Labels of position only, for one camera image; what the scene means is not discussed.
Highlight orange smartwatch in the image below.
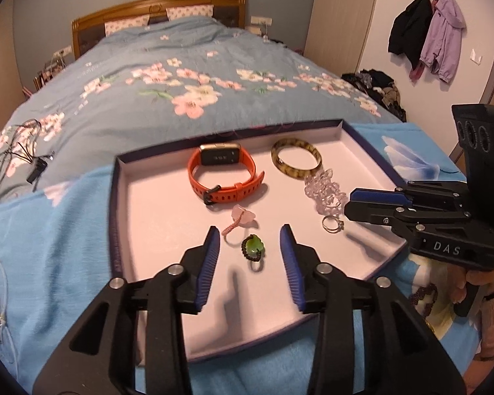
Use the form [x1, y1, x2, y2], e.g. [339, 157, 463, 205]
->
[188, 142, 266, 206]

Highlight pink stone woven ring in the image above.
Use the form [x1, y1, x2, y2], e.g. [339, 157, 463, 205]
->
[221, 204, 259, 239]

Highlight light blue printed blanket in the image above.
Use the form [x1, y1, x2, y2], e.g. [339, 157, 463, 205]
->
[0, 121, 484, 395]

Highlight clear crystal bead bracelet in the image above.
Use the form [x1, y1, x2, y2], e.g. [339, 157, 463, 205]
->
[304, 169, 347, 216]

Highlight purple jacket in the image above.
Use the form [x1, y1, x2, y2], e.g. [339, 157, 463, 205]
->
[420, 0, 467, 85]

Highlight wooden bed headboard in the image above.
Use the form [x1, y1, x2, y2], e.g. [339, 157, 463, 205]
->
[71, 0, 248, 60]

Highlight black charger cable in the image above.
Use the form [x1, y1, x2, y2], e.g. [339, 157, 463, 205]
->
[0, 118, 56, 198]

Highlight dark clothes pile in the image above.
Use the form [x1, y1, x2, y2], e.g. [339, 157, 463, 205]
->
[341, 70, 407, 122]

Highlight blue floral duvet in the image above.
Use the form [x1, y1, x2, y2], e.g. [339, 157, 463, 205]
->
[0, 16, 404, 215]

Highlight dark blue shallow box tray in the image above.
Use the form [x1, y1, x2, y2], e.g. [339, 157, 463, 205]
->
[109, 119, 414, 363]

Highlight green pendant black bead ring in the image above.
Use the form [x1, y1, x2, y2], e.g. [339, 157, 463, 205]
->
[241, 234, 267, 263]

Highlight bedside table with small items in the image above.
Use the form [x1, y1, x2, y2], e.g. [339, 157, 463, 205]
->
[247, 25, 305, 54]

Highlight beige wardrobe by coat hooks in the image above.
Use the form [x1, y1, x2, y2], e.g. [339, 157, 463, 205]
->
[305, 0, 381, 72]

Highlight silver ring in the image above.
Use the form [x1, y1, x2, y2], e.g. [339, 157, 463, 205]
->
[322, 214, 345, 233]

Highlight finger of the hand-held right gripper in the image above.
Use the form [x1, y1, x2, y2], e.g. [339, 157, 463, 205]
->
[343, 201, 416, 239]
[350, 188, 410, 208]

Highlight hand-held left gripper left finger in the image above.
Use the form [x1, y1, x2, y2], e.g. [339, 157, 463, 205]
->
[33, 225, 221, 395]

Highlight amber bangle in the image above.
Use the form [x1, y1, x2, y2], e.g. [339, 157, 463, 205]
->
[270, 137, 323, 182]

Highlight white patterned pillow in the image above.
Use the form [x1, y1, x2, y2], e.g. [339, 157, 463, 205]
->
[104, 15, 150, 36]
[167, 4, 214, 21]

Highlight cluttered bedside items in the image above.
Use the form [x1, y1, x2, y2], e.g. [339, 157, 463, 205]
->
[33, 55, 75, 91]

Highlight black jacket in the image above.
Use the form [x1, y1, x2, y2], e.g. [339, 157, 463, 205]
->
[388, 0, 434, 66]

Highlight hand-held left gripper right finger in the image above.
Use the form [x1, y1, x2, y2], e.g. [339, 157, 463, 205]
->
[280, 224, 468, 395]

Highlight dark purple bead bracelet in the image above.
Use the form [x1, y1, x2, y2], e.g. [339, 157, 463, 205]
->
[412, 284, 439, 317]

